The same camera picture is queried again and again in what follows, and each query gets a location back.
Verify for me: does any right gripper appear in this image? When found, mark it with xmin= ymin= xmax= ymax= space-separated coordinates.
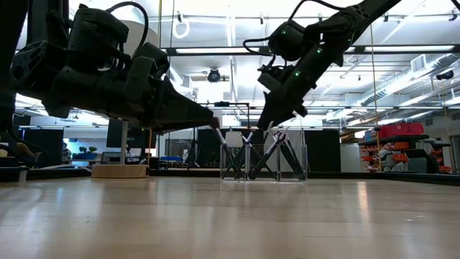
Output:
xmin=256 ymin=81 xmax=317 ymax=131

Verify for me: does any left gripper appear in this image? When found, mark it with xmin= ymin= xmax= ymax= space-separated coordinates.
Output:
xmin=125 ymin=55 xmax=221 ymax=132

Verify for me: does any grey backdrop cloth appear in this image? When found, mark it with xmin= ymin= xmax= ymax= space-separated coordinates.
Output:
xmin=263 ymin=127 xmax=305 ymax=173

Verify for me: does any black monitor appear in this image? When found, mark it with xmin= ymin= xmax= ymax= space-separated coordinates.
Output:
xmin=107 ymin=127 xmax=158 ymax=150

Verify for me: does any small white table lamp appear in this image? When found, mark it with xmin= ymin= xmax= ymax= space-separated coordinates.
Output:
xmin=224 ymin=130 xmax=244 ymax=148

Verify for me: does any black partition panel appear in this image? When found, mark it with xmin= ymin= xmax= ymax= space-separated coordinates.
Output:
xmin=304 ymin=129 xmax=341 ymax=173
xmin=22 ymin=129 xmax=65 ymax=170

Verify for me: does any clear acrylic organizer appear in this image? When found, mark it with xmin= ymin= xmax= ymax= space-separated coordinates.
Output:
xmin=219 ymin=142 xmax=309 ymax=184

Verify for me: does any black overhead light bar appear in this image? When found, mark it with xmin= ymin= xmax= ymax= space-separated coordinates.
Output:
xmin=160 ymin=45 xmax=460 ymax=58

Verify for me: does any white shade wooden base lamp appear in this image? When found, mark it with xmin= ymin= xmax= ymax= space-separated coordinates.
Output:
xmin=91 ymin=19 xmax=161 ymax=180

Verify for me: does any person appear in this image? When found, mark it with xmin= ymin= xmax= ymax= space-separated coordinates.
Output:
xmin=60 ymin=142 xmax=73 ymax=163

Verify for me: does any shelf with red bins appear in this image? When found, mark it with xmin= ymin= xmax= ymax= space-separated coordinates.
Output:
xmin=358 ymin=122 xmax=454 ymax=174

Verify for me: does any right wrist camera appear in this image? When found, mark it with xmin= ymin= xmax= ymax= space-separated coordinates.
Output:
xmin=256 ymin=63 xmax=289 ymax=92

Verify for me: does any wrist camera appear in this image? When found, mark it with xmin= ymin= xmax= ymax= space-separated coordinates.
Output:
xmin=131 ymin=42 xmax=170 ymax=80
xmin=256 ymin=63 xmax=289 ymax=92

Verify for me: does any black overhead camera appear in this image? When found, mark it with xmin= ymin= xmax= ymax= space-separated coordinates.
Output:
xmin=206 ymin=68 xmax=222 ymax=84

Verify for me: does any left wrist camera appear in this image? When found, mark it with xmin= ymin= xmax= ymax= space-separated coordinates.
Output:
xmin=131 ymin=42 xmax=170 ymax=80

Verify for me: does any white hanging ring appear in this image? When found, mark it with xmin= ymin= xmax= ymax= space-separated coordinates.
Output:
xmin=171 ymin=12 xmax=191 ymax=40

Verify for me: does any black aluminium table frame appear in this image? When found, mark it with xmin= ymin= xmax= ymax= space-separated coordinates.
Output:
xmin=0 ymin=167 xmax=460 ymax=186

